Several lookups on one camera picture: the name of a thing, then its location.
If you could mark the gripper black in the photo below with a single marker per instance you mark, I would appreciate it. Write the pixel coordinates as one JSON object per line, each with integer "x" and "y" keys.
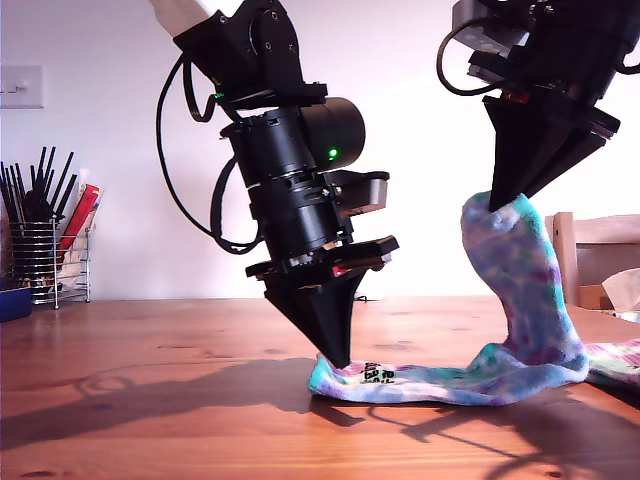
{"x": 565, "y": 60}
{"x": 300, "y": 225}

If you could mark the tie-dye Hugging Face sock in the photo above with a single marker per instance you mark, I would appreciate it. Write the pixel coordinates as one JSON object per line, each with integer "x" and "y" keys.
{"x": 515, "y": 280}
{"x": 615, "y": 362}

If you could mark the brown wooden chair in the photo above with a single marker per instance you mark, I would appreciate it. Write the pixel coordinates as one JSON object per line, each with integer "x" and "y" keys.
{"x": 565, "y": 250}

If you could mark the grey tissue box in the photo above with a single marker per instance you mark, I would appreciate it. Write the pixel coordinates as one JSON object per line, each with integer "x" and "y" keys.
{"x": 629, "y": 317}

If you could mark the beige paper packet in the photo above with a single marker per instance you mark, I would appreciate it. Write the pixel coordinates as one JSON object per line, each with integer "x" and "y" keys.
{"x": 75, "y": 265}

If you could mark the red and yellow paper packet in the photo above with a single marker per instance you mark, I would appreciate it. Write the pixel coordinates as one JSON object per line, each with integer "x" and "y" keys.
{"x": 85, "y": 205}

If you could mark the black chopstick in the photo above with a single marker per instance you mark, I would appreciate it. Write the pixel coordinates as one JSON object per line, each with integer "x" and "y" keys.
{"x": 13, "y": 192}
{"x": 67, "y": 196}
{"x": 40, "y": 162}
{"x": 35, "y": 177}
{"x": 7, "y": 190}
{"x": 21, "y": 185}
{"x": 50, "y": 162}
{"x": 64, "y": 175}

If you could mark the dark blue container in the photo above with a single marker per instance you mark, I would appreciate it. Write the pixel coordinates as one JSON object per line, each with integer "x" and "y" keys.
{"x": 15, "y": 305}

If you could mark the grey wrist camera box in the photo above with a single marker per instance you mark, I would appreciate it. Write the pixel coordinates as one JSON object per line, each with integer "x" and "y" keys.
{"x": 490, "y": 25}
{"x": 367, "y": 192}

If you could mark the white light switch plate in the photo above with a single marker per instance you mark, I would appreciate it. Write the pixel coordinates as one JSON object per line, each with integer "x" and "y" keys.
{"x": 27, "y": 85}

